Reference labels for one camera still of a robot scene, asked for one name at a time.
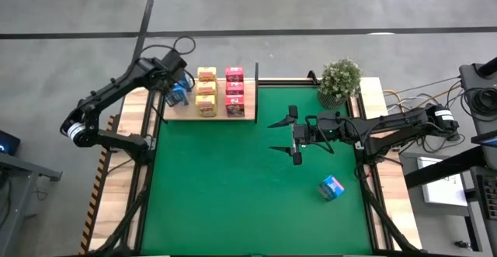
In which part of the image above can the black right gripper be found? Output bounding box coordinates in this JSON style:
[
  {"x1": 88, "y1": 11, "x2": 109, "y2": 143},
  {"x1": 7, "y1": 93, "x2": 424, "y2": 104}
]
[{"x1": 266, "y1": 104, "x2": 319, "y2": 167}]

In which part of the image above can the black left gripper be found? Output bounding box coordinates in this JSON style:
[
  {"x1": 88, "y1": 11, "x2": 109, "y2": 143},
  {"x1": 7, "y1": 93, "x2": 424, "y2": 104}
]
[{"x1": 134, "y1": 50, "x2": 189, "y2": 95}]

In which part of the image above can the yellow Corn Pops cereal box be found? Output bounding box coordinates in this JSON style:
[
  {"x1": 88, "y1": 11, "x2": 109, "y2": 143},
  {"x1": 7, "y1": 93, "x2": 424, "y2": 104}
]
[
  {"x1": 195, "y1": 94, "x2": 218, "y2": 118},
  {"x1": 196, "y1": 66, "x2": 217, "y2": 82},
  {"x1": 196, "y1": 80, "x2": 217, "y2": 96}
]

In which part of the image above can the red Froot Loops cereal box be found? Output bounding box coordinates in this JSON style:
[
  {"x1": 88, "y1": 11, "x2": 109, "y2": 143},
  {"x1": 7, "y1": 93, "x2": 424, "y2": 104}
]
[
  {"x1": 224, "y1": 94, "x2": 246, "y2": 119},
  {"x1": 224, "y1": 66, "x2": 245, "y2": 82},
  {"x1": 225, "y1": 81, "x2": 245, "y2": 96}
]

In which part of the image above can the potted plant ribbed grey pot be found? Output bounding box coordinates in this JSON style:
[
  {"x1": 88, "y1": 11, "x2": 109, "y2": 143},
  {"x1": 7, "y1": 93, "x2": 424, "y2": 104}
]
[{"x1": 317, "y1": 57, "x2": 364, "y2": 110}]

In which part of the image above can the yellow black hazard tape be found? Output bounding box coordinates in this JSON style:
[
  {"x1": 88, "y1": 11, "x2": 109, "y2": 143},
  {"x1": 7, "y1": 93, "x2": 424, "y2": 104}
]
[{"x1": 79, "y1": 115, "x2": 117, "y2": 255}]

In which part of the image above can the black diagonal beam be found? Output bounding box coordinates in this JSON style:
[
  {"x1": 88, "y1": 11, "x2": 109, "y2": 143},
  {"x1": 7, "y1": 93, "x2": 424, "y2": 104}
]
[{"x1": 403, "y1": 146, "x2": 486, "y2": 190}]

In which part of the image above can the white board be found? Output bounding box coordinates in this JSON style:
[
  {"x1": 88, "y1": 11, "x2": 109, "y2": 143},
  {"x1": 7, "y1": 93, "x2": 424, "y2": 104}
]
[{"x1": 417, "y1": 156, "x2": 469, "y2": 207}]

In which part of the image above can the black monitor blue light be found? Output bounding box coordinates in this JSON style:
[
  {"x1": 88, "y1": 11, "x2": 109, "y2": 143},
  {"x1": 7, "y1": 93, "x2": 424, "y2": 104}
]
[{"x1": 0, "y1": 130, "x2": 21, "y2": 157}]

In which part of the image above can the grey metal desk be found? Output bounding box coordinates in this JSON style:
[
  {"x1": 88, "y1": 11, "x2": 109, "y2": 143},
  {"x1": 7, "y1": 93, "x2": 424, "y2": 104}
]
[{"x1": 0, "y1": 151, "x2": 63, "y2": 257}]

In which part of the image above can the black equipment stand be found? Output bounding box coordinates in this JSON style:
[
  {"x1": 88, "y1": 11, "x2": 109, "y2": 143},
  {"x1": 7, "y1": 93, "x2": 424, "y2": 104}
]
[{"x1": 459, "y1": 57, "x2": 497, "y2": 134}]

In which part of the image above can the black laptop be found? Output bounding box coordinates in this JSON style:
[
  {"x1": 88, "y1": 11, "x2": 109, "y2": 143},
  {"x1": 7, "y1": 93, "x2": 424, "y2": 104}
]
[{"x1": 471, "y1": 129, "x2": 497, "y2": 149}]

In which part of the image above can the black keyboard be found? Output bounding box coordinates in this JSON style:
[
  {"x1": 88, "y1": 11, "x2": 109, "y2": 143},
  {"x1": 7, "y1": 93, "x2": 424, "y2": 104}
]
[{"x1": 476, "y1": 173, "x2": 497, "y2": 221}]

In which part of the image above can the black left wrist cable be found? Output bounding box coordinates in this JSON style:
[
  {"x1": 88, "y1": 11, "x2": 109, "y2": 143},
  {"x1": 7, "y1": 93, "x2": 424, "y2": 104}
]
[{"x1": 138, "y1": 35, "x2": 196, "y2": 56}]

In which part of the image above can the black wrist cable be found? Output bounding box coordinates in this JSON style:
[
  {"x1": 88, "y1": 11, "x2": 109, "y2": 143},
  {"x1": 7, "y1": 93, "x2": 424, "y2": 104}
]
[
  {"x1": 304, "y1": 113, "x2": 337, "y2": 155},
  {"x1": 138, "y1": 35, "x2": 196, "y2": 56}
]

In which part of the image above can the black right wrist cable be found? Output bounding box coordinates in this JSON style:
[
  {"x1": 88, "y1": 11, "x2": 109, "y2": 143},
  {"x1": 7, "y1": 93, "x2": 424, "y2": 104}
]
[{"x1": 304, "y1": 113, "x2": 337, "y2": 155}]

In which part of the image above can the black aluminium table frame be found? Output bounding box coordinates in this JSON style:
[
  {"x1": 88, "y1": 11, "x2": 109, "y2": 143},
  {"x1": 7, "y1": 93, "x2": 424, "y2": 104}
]
[{"x1": 87, "y1": 70, "x2": 424, "y2": 257}]

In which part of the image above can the grey floor cable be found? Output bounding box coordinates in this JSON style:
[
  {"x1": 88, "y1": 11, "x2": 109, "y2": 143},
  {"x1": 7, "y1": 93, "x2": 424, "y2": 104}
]
[{"x1": 382, "y1": 76, "x2": 463, "y2": 97}]

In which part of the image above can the black coiled cable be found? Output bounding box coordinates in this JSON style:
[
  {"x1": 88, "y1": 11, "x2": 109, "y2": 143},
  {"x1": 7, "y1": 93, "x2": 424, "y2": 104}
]
[{"x1": 461, "y1": 87, "x2": 497, "y2": 119}]

